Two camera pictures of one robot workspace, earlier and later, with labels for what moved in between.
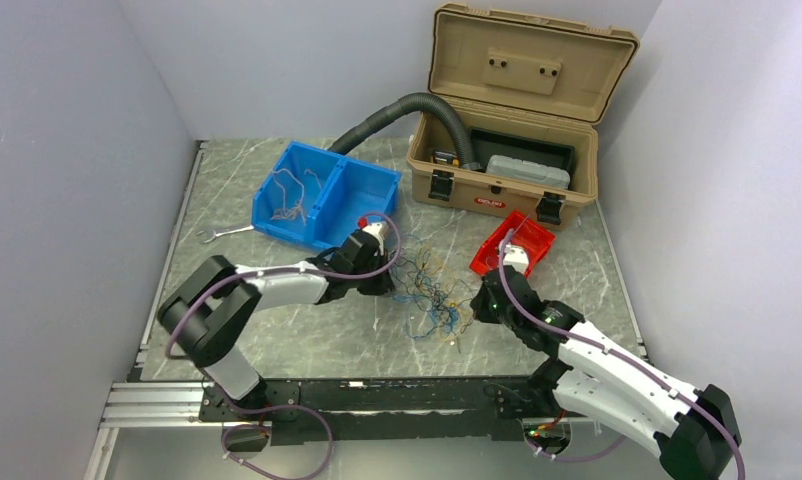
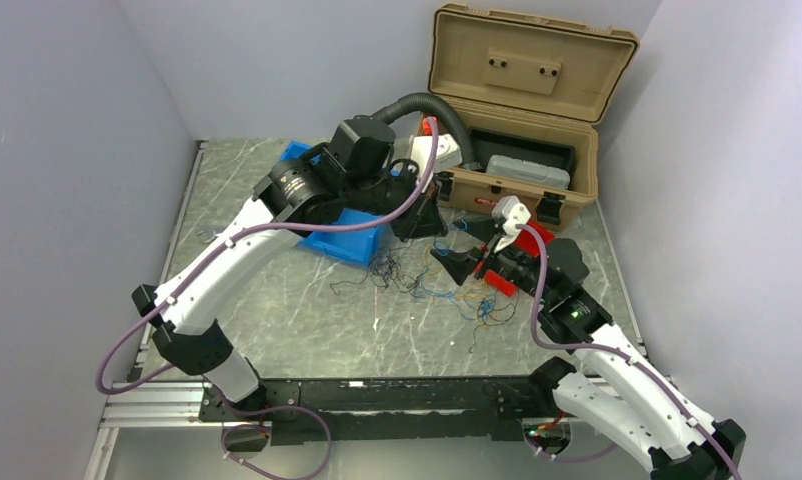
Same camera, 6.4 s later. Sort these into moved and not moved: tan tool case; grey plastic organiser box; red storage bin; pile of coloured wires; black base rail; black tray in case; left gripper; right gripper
Moved: left gripper; right gripper; pile of coloured wires
Not moved: black tray in case; grey plastic organiser box; black base rail; tan tool case; red storage bin
